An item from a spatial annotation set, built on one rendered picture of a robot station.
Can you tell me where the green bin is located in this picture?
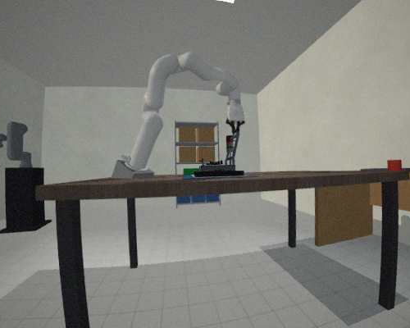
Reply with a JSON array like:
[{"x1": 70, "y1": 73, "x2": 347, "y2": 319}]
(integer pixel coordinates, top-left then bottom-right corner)
[{"x1": 183, "y1": 168, "x2": 199, "y2": 175}]

